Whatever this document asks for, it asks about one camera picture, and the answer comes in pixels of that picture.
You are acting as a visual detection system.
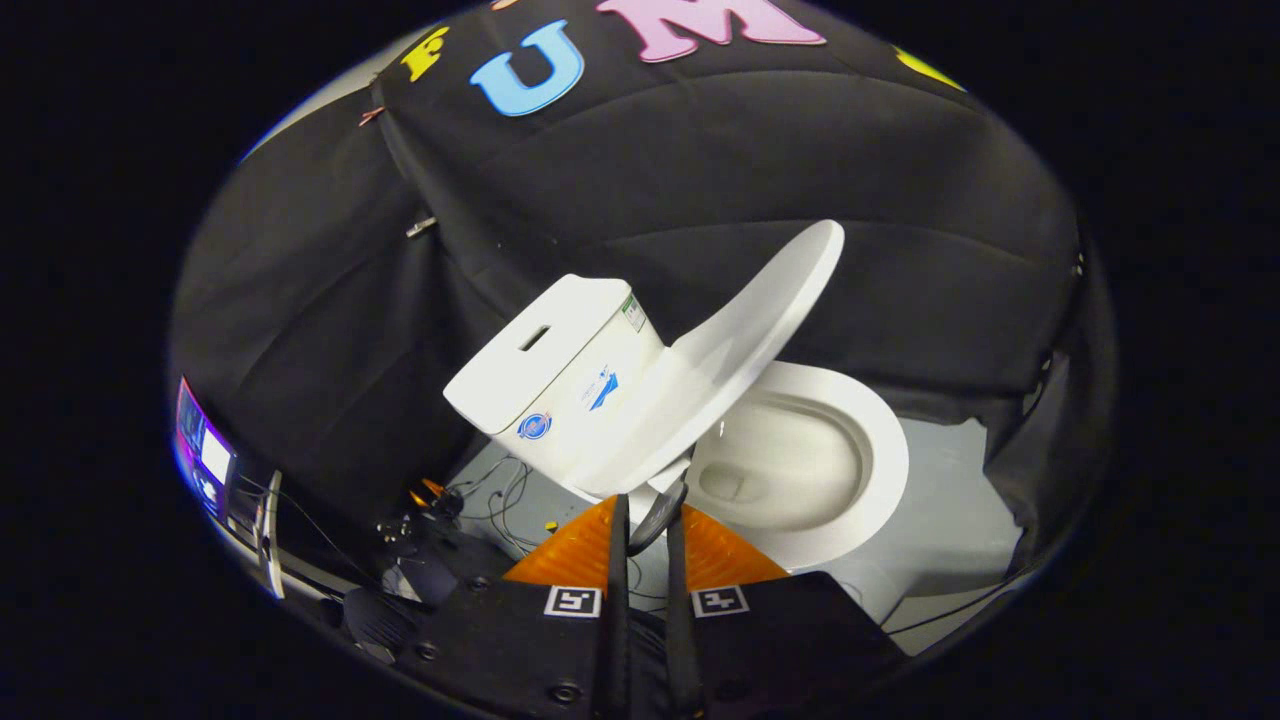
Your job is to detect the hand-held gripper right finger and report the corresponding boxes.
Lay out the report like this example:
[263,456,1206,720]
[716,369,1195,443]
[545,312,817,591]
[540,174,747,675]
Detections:
[665,503,911,720]

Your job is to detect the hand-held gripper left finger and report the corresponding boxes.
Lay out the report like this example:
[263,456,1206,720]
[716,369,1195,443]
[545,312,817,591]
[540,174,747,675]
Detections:
[400,493,633,720]

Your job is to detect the white toilet lid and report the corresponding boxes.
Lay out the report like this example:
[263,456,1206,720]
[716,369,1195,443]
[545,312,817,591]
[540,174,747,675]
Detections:
[565,220,846,557]

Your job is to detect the white toilet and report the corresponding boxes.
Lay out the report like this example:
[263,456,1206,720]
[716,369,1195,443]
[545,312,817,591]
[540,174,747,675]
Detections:
[443,275,911,626]

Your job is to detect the black device with orange light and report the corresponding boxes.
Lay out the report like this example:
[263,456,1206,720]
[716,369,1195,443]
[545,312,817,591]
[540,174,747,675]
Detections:
[375,478,467,563]

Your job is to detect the computer monitor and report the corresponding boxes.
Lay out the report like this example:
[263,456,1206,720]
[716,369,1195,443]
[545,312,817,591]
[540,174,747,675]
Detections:
[175,378,283,599]

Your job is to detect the black backdrop cloth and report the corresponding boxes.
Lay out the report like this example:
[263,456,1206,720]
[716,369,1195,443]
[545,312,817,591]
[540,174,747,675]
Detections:
[170,0,1116,561]

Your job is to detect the tangled black floor cables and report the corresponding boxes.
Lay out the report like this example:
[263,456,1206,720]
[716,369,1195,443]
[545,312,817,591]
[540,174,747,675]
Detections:
[440,455,563,557]

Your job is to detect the long black cable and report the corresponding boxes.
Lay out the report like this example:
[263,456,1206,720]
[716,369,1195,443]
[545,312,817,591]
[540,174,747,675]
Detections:
[880,575,1021,637]

